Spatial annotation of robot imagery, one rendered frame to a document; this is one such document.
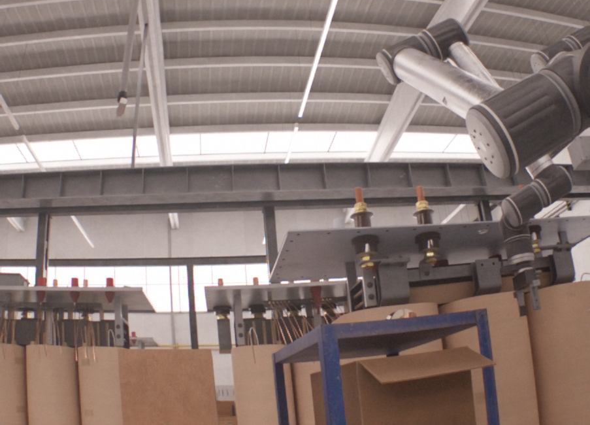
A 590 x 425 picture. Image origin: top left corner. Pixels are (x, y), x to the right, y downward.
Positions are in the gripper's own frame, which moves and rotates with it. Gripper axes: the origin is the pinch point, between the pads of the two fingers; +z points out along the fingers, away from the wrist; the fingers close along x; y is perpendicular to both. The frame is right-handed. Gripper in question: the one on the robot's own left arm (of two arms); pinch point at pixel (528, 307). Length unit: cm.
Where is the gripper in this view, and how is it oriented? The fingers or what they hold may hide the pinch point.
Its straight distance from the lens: 199.8
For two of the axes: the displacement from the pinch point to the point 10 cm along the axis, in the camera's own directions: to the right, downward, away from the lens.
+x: -0.1, 3.6, 9.3
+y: 10.0, -0.8, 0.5
